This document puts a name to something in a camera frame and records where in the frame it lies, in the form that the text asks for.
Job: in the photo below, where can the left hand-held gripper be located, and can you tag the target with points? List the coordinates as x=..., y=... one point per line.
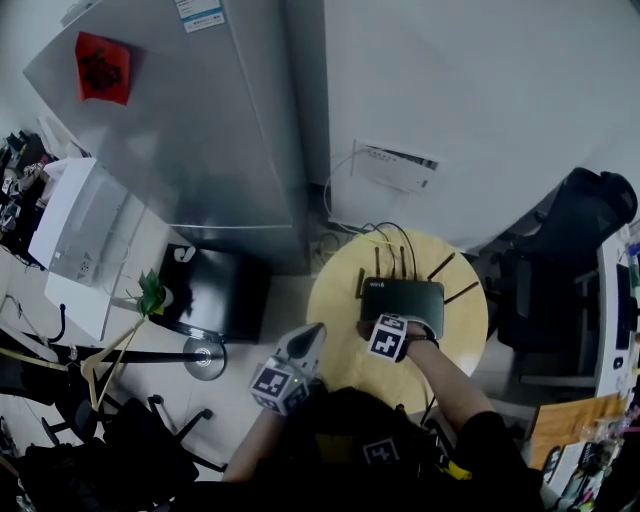
x=272, y=385

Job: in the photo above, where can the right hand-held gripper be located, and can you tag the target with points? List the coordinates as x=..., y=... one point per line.
x=387, y=342

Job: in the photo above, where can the brown cloth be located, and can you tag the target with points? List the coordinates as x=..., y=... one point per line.
x=365, y=331

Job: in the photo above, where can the black router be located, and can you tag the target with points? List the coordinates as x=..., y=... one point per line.
x=405, y=302

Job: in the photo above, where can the person's right forearm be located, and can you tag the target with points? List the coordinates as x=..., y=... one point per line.
x=450, y=385

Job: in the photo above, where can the person's left forearm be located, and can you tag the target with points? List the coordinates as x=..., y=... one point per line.
x=250, y=445

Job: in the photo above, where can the round wooden side table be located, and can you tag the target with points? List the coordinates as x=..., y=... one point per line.
x=340, y=360

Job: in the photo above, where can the black coat rack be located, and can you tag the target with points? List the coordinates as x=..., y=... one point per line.
x=204, y=357

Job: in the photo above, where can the green potted plant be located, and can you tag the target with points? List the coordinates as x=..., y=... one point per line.
x=152, y=295

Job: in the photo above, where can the person's black shirt torso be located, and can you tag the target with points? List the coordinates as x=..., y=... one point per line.
x=500, y=475

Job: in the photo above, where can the black office chair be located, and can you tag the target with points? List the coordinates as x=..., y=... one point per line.
x=140, y=450
x=575, y=235

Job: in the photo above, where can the orange wooden desk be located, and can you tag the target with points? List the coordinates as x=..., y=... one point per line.
x=565, y=425

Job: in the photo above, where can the rainbow coloured notebook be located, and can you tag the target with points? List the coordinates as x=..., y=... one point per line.
x=570, y=462

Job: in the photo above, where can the white desk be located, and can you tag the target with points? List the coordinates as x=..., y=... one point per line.
x=606, y=325

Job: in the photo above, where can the black computer mouse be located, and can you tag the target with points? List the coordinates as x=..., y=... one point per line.
x=618, y=362

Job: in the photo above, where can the black keyboard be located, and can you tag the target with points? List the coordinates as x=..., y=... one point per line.
x=623, y=310

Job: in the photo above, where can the silver refrigerator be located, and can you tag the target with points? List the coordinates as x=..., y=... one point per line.
x=200, y=140

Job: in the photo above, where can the white cabinet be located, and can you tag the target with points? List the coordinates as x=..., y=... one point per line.
x=65, y=210

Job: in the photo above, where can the red paper decoration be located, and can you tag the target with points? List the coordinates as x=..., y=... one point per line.
x=102, y=70

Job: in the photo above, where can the white blue label sticker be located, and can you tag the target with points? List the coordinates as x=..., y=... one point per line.
x=200, y=15

